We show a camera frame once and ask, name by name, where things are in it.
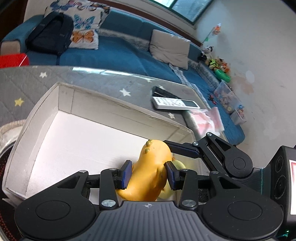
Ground small flag toy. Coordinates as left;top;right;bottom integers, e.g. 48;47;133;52
202;23;222;45

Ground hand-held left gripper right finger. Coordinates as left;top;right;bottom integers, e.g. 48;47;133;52
165;161;244;210

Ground black induction cooktop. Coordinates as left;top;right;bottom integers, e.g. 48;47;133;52
0;144;26;241

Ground small clear storage box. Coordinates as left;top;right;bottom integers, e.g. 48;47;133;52
230;109;247;126

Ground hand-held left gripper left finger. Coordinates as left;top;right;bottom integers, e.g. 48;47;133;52
54;160;133;210

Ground grey pillow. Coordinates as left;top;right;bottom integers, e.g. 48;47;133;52
149;29;191;70

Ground orange rubber toy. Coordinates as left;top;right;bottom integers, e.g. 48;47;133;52
116;138;173;202

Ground blue sofa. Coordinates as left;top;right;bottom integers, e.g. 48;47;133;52
0;8;245;145

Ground panda plush toy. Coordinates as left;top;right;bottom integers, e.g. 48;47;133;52
200;45;214;61

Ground black remote control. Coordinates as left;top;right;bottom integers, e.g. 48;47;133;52
151;86;185;99

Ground window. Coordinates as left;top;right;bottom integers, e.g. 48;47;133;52
148;0;214;25

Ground black backpack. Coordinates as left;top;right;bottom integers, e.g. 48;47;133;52
25;11;74;65

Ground green toy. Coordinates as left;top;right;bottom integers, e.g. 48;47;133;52
215;69;231;82

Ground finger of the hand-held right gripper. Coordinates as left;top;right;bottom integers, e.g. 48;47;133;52
164;133;234;172

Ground group of small plush toys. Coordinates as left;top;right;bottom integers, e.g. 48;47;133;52
208;57;229;72

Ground clear plastic toy bin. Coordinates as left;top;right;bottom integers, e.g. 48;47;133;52
214;80;241;114

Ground cardboard shoe box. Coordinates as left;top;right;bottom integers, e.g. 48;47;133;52
2;82;208;202

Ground pink tissue pack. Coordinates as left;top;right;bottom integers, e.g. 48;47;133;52
188;107;225;138

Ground red box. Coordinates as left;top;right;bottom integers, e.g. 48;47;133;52
0;53;30;68

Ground butterfly print pillow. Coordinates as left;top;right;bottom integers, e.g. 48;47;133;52
44;0;111;50

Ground white remote control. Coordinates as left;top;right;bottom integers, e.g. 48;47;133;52
152;96;200;110

